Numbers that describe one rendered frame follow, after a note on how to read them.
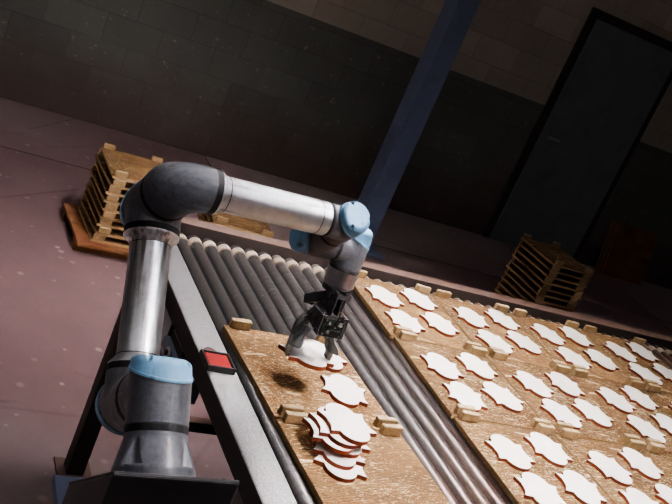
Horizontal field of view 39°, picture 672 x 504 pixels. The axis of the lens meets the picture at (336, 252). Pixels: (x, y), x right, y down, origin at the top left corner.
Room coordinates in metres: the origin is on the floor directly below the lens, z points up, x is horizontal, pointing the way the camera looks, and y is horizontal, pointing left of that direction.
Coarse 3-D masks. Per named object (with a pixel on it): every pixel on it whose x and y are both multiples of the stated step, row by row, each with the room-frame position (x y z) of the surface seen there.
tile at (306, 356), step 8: (280, 344) 2.16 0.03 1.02; (296, 352) 2.14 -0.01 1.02; (304, 352) 2.17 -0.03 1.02; (312, 352) 2.19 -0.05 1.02; (320, 352) 2.21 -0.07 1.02; (296, 360) 2.11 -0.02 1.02; (304, 360) 2.11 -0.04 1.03; (312, 360) 2.13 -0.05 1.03; (320, 360) 2.15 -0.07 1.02; (328, 360) 2.17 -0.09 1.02; (312, 368) 2.09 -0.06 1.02; (320, 368) 2.10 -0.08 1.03
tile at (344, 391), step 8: (320, 376) 2.25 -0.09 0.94; (336, 376) 2.27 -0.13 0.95; (344, 376) 2.29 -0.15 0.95; (328, 384) 2.21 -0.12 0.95; (336, 384) 2.23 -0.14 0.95; (344, 384) 2.25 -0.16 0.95; (352, 384) 2.26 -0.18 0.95; (328, 392) 2.18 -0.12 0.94; (336, 392) 2.18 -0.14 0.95; (344, 392) 2.20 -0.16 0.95; (352, 392) 2.22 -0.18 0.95; (360, 392) 2.24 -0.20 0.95; (336, 400) 2.15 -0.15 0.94; (344, 400) 2.16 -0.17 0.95; (352, 400) 2.18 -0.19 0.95; (360, 400) 2.20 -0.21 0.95
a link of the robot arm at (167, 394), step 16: (128, 368) 1.57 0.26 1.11; (144, 368) 1.55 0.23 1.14; (160, 368) 1.55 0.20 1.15; (176, 368) 1.56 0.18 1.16; (128, 384) 1.55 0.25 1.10; (144, 384) 1.53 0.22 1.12; (160, 384) 1.53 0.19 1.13; (176, 384) 1.55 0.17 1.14; (128, 400) 1.53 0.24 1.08; (144, 400) 1.51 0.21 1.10; (160, 400) 1.51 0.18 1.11; (176, 400) 1.53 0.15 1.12; (128, 416) 1.51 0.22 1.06; (144, 416) 1.49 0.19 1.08; (160, 416) 1.50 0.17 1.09; (176, 416) 1.52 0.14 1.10
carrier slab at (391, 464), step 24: (288, 432) 1.92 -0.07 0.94; (312, 456) 1.86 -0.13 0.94; (384, 456) 2.00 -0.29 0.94; (408, 456) 2.05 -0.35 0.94; (312, 480) 1.77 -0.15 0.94; (336, 480) 1.81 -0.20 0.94; (360, 480) 1.85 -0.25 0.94; (384, 480) 1.89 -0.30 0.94; (408, 480) 1.94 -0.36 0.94; (432, 480) 1.98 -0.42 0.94
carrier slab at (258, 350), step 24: (240, 336) 2.28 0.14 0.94; (264, 336) 2.34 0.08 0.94; (288, 336) 2.41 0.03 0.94; (240, 360) 2.17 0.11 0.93; (264, 360) 2.21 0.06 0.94; (288, 360) 2.27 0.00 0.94; (264, 384) 2.09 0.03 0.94; (288, 384) 2.14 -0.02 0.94; (312, 384) 2.19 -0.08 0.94; (360, 384) 2.31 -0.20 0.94; (312, 408) 2.07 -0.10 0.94; (360, 408) 2.18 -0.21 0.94
